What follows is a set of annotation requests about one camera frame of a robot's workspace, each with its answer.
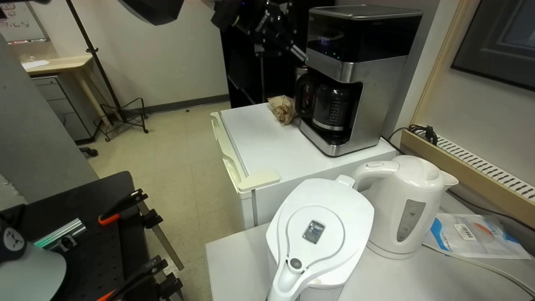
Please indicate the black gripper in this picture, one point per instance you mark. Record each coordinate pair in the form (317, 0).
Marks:
(270, 25)

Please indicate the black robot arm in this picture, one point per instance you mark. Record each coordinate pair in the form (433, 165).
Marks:
(227, 13)

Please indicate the black silver coffee machine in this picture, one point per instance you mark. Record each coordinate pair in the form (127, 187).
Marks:
(364, 47)

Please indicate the glass coffee carafe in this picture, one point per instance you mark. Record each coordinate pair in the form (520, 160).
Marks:
(322, 100)

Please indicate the crumpled brown paper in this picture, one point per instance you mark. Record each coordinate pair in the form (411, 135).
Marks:
(282, 108)

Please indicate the white mini fridge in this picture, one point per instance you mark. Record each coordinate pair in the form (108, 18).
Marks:
(265, 159)

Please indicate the black light stand tripod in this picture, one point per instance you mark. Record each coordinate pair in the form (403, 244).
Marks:
(125, 115)

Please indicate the white water filter pitcher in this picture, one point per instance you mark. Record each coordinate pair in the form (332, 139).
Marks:
(316, 239)

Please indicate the white electric kettle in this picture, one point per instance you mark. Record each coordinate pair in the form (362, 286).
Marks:
(406, 194)

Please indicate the dark framed window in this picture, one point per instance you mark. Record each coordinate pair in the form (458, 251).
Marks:
(500, 42)

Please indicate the upper orange black clamp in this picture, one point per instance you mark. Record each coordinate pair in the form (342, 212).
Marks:
(130, 207)

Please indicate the orange black clamp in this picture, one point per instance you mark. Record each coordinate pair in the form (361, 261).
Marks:
(147, 272)
(130, 207)

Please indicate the grey drawer cabinet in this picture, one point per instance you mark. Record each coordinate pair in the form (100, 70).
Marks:
(70, 103)

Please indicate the light wooden desk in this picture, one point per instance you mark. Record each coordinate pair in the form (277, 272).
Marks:
(78, 67)

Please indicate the blue white plastic packet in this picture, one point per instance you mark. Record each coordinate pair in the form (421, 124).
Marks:
(473, 236)

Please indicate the white radiator grille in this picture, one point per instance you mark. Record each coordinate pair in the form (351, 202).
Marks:
(474, 172)

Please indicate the black workbench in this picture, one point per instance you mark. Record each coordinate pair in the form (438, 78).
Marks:
(105, 254)

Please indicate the lower orange black clamp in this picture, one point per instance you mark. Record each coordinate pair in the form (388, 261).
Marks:
(147, 272)

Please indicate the grey panel board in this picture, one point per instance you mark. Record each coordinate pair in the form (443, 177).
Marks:
(36, 155)

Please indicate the green white label strip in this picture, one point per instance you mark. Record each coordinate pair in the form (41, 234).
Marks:
(63, 237)

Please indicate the grey round lamp shade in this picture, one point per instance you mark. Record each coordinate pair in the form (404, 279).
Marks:
(35, 276)

